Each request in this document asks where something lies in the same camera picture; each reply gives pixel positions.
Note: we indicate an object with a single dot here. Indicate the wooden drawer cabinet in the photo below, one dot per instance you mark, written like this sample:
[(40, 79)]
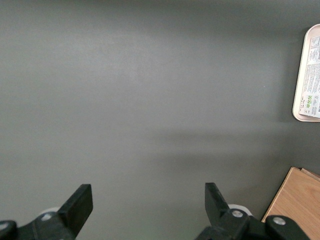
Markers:
[(297, 200)]

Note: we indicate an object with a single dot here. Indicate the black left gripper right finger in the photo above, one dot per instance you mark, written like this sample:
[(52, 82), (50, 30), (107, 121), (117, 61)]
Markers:
[(220, 220)]

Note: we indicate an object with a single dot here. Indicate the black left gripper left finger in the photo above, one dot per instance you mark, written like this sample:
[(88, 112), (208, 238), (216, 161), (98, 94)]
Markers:
[(72, 215)]

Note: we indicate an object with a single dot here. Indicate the beige plastic tray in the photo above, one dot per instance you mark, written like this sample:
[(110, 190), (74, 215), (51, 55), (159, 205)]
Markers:
[(300, 105)]

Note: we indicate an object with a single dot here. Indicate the red tartan shortbread box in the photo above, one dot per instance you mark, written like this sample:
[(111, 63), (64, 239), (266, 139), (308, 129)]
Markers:
[(313, 80)]

